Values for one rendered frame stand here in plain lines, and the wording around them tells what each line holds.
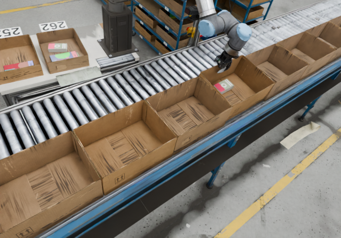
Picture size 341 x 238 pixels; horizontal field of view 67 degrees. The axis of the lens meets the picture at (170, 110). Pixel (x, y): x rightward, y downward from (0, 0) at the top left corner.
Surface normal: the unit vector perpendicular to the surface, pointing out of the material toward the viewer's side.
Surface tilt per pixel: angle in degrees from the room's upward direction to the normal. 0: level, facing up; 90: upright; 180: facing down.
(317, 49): 89
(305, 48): 89
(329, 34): 89
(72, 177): 1
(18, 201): 1
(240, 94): 6
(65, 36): 88
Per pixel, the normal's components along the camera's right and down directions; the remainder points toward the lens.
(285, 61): -0.79, 0.37
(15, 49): 0.17, -0.68
